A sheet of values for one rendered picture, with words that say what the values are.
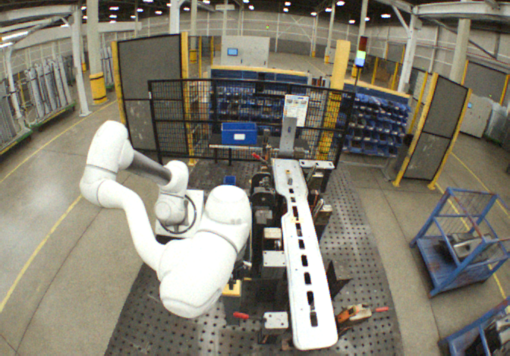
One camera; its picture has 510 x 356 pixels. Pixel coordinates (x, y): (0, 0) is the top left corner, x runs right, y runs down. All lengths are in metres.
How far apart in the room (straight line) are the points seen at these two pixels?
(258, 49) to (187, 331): 7.41
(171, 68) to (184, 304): 2.95
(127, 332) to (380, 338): 1.37
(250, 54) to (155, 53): 4.89
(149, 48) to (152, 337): 3.13
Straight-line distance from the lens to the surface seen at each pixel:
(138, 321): 1.34
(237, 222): 0.45
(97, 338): 2.25
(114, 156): 0.85
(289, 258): 1.09
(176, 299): 0.39
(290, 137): 1.76
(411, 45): 5.69
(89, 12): 8.48
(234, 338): 1.22
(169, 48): 3.10
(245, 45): 7.66
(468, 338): 2.80
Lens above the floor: 1.90
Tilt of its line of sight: 33 degrees down
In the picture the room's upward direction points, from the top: 4 degrees clockwise
